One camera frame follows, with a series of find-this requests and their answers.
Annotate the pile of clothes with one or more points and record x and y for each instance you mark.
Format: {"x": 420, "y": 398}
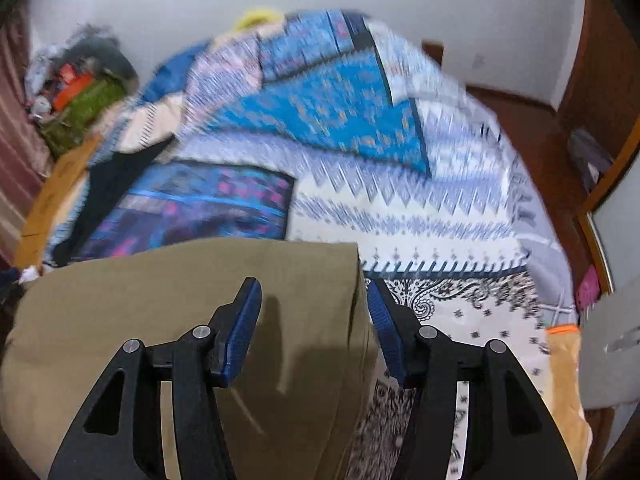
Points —
{"x": 75, "y": 90}

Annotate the blue patterned bedsheet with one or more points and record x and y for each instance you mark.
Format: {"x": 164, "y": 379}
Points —
{"x": 400, "y": 185}

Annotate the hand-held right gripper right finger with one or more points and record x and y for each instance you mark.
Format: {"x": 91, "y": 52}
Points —
{"x": 384, "y": 327}

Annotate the yellow object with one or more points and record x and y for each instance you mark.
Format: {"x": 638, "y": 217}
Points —
{"x": 256, "y": 17}

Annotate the wood framed mirror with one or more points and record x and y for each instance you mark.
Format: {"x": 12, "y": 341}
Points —
{"x": 612, "y": 215}

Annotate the wooden door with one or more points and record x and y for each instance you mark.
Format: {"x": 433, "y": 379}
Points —
{"x": 605, "y": 75}

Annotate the khaki pants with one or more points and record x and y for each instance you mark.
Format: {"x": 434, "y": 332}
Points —
{"x": 150, "y": 305}

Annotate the dark blue patterned pillow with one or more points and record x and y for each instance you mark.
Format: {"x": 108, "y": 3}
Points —
{"x": 185, "y": 210}

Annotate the wooden bed frame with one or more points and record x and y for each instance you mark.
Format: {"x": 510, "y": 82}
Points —
{"x": 50, "y": 200}

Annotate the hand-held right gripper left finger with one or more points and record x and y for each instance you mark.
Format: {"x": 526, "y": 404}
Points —
{"x": 242, "y": 332}

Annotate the pink object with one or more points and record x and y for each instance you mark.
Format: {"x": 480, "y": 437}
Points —
{"x": 587, "y": 285}

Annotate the black cloth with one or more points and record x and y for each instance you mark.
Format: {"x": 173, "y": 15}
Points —
{"x": 107, "y": 185}

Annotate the striped maroon curtain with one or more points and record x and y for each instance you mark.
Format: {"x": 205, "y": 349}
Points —
{"x": 15, "y": 140}

